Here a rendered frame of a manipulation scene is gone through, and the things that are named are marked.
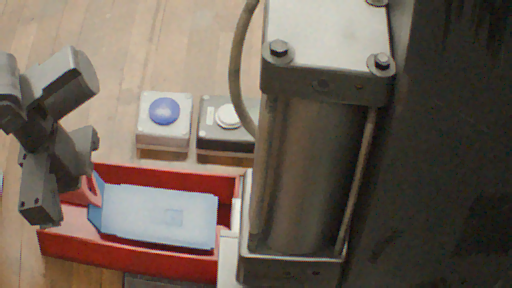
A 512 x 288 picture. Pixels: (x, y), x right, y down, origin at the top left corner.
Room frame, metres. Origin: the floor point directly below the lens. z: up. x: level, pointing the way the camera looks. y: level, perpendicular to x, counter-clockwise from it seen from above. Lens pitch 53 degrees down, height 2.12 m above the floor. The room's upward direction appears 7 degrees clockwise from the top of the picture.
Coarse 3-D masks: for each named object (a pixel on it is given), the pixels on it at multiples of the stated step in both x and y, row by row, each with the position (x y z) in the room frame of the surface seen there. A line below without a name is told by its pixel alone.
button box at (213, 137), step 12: (204, 96) 0.95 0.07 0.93; (216, 96) 0.96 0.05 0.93; (228, 96) 0.96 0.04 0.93; (204, 108) 0.94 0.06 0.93; (216, 108) 0.94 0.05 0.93; (204, 120) 0.92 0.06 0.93; (216, 120) 0.92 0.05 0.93; (204, 132) 0.90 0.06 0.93; (216, 132) 0.90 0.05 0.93; (228, 132) 0.91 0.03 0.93; (240, 132) 0.91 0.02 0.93; (204, 144) 0.89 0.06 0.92; (216, 144) 0.89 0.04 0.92; (228, 144) 0.89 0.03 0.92; (240, 144) 0.89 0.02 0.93; (252, 144) 0.89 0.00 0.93; (228, 156) 0.89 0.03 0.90; (240, 156) 0.89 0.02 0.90; (252, 156) 0.90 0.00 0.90
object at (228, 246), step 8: (232, 200) 0.67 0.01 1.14; (232, 208) 0.66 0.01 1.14; (232, 216) 0.65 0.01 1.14; (232, 224) 0.64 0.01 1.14; (224, 232) 0.60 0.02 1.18; (232, 232) 0.61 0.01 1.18; (224, 240) 0.60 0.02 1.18; (232, 240) 0.60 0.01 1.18; (224, 248) 0.59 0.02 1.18; (232, 248) 0.59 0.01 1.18; (224, 256) 0.58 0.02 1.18; (232, 256) 0.58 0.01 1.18; (224, 264) 0.57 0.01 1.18; (232, 264) 0.57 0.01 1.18; (224, 272) 0.56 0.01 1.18; (232, 272) 0.56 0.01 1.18; (224, 280) 0.55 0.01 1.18; (232, 280) 0.55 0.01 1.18
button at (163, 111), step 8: (152, 104) 0.93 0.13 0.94; (160, 104) 0.93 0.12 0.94; (168, 104) 0.93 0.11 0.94; (176, 104) 0.93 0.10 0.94; (152, 112) 0.92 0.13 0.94; (160, 112) 0.92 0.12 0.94; (168, 112) 0.92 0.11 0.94; (176, 112) 0.92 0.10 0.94; (152, 120) 0.91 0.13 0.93; (160, 120) 0.91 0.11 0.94; (168, 120) 0.91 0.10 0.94
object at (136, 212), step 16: (96, 176) 0.79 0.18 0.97; (112, 192) 0.78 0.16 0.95; (128, 192) 0.79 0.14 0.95; (144, 192) 0.79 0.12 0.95; (160, 192) 0.80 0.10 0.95; (96, 208) 0.75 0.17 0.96; (112, 208) 0.76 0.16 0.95; (128, 208) 0.77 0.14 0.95; (144, 208) 0.77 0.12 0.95; (160, 208) 0.77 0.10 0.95; (176, 208) 0.78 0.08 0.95; (192, 208) 0.78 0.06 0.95; (208, 208) 0.78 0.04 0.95; (96, 224) 0.73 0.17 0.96; (112, 224) 0.74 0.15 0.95; (128, 224) 0.74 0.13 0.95; (144, 224) 0.75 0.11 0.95; (160, 224) 0.75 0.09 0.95; (192, 224) 0.76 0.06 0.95; (208, 224) 0.76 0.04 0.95; (176, 240) 0.73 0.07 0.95; (192, 240) 0.74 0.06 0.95; (208, 240) 0.74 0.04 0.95
